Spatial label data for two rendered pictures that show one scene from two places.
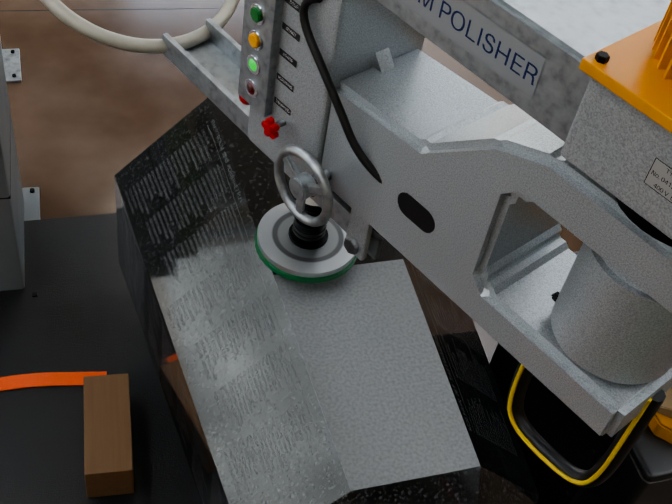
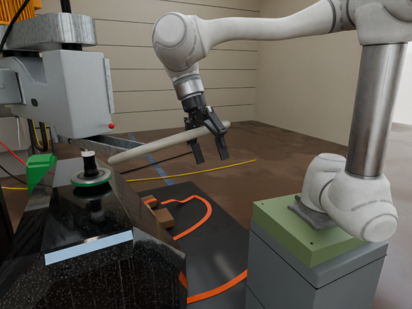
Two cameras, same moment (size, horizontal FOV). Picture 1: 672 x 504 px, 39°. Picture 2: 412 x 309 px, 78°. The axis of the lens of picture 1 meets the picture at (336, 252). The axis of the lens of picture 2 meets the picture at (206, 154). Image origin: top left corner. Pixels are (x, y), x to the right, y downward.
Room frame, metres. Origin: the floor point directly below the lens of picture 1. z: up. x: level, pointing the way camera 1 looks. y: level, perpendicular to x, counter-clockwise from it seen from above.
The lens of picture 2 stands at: (2.81, 0.61, 1.45)
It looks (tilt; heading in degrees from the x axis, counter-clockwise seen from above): 18 degrees down; 175
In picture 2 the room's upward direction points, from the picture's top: straight up
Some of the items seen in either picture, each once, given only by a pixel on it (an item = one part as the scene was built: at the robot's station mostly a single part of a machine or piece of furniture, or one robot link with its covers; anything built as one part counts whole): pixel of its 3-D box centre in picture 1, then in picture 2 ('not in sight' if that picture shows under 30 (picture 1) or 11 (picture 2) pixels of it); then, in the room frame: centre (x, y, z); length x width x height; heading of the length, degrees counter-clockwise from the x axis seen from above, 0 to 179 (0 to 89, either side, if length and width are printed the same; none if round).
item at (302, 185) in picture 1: (318, 178); not in sight; (1.22, 0.05, 1.20); 0.15 x 0.10 x 0.15; 48
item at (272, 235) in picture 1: (307, 237); (91, 175); (1.39, 0.06, 0.88); 0.21 x 0.21 x 0.01
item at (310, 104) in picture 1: (365, 88); (72, 96); (1.34, 0.00, 1.32); 0.36 x 0.22 x 0.45; 48
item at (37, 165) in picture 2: not in sight; (42, 168); (0.08, -0.95, 0.43); 0.35 x 0.35 x 0.87; 8
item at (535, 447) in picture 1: (570, 407); (37, 129); (0.95, -0.43, 1.06); 0.23 x 0.03 x 0.32; 48
